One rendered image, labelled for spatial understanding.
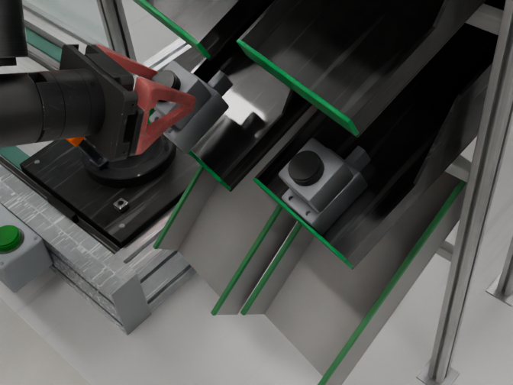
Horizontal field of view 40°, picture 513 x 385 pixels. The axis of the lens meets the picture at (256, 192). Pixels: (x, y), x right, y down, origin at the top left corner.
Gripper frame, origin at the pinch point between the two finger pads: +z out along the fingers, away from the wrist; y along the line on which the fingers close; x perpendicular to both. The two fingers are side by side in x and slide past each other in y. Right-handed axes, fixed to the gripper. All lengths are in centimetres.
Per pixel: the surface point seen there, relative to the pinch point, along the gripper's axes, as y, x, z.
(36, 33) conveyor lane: 70, 25, 24
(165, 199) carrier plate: 15.7, 26.0, 16.5
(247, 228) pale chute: -2.2, 18.0, 14.1
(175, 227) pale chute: 5.6, 22.2, 10.1
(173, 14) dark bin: 0.0, -7.8, -1.8
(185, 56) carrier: 41, 17, 36
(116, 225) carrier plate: 16.6, 29.3, 9.6
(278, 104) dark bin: -4.2, 0.1, 10.4
